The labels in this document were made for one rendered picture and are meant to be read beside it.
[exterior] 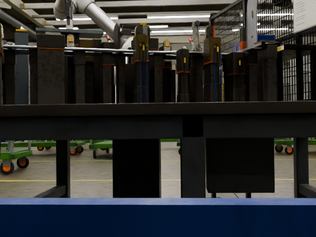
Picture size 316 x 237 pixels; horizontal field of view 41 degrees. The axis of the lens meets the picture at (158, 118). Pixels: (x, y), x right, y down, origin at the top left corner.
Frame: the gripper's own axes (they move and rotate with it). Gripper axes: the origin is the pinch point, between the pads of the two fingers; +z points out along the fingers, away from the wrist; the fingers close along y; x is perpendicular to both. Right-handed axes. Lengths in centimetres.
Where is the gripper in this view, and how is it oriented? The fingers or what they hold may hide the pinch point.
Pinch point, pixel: (69, 25)
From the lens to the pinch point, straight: 252.6
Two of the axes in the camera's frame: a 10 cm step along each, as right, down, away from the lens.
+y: -0.1, -0.2, -10.0
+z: 0.1, 10.0, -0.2
